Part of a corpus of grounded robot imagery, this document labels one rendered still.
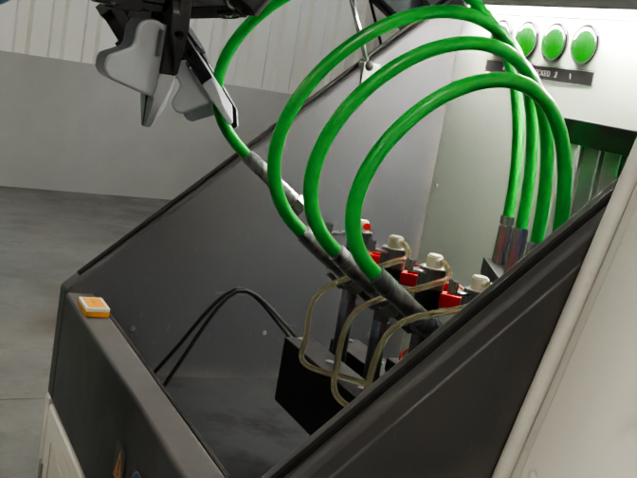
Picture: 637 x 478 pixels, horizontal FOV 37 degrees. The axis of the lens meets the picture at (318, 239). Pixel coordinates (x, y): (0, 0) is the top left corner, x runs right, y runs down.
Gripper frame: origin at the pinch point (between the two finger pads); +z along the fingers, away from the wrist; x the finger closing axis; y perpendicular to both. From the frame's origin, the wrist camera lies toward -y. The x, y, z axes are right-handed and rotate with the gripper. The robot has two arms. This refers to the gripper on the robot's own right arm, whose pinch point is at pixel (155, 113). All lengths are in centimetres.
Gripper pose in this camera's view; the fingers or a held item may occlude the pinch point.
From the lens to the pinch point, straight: 86.1
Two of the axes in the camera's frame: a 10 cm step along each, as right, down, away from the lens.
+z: -1.7, 9.7, 1.8
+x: 4.1, 2.3, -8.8
